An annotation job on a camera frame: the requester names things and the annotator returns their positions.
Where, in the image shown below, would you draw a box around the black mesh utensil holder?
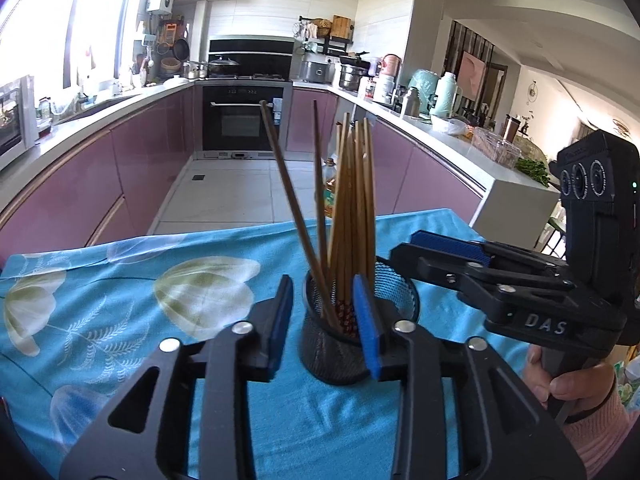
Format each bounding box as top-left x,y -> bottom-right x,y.
299,255 -> 420,387

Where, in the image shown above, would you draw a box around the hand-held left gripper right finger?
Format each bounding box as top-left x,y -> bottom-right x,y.
351,273 -> 587,480

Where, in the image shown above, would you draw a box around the green leafy vegetables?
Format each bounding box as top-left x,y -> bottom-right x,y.
515,157 -> 553,188

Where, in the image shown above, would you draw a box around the blue floral tablecloth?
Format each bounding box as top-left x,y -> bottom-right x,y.
0,208 -> 551,480

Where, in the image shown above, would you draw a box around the silver rice cooker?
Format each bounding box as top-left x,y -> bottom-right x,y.
299,57 -> 333,85

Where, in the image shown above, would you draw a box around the kitchen window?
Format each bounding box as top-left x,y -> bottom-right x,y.
0,0 -> 151,106

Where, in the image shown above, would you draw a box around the pink wall painting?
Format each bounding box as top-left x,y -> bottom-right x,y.
460,51 -> 486,101

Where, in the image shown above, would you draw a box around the person's right hand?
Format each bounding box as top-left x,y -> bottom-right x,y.
524,345 -> 617,409

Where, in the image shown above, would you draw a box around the clear plastic basket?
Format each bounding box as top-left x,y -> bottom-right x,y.
472,126 -> 521,166

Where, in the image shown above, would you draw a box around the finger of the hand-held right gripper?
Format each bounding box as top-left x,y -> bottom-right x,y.
389,242 -> 576,311
409,230 -> 569,281

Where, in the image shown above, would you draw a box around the white kitchen countertop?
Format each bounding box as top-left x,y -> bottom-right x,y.
0,80 -> 561,196

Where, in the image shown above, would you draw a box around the white plastic bag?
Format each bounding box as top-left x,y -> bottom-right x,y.
431,114 -> 468,137

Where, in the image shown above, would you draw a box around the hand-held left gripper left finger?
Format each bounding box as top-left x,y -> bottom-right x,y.
59,274 -> 295,480

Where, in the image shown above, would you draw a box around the black wok with lid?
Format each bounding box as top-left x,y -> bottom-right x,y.
206,56 -> 241,78

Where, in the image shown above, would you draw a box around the black wall shelf rack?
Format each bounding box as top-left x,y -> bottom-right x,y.
295,15 -> 356,58

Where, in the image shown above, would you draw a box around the pink base cabinets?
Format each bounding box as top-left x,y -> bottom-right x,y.
0,85 -> 196,261

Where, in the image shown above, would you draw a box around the cooking oil bottles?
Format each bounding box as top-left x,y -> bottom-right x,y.
322,157 -> 342,218

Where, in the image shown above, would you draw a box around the mint green kettle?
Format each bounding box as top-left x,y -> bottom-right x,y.
410,69 -> 438,116

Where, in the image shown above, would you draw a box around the white microwave oven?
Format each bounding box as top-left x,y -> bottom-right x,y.
0,75 -> 38,171

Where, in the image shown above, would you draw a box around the person's right forearm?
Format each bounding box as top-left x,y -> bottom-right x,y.
562,375 -> 640,480

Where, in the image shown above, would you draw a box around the white canister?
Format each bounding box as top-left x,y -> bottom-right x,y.
375,74 -> 396,104

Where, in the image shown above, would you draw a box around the black built-in oven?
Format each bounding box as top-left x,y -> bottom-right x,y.
195,82 -> 293,158

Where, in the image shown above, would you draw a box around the black range hood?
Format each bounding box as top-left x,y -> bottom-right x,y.
207,35 -> 296,81

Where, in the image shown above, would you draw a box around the bundle of wooden chopsticks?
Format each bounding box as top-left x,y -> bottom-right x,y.
259,100 -> 377,338
292,87 -> 486,231

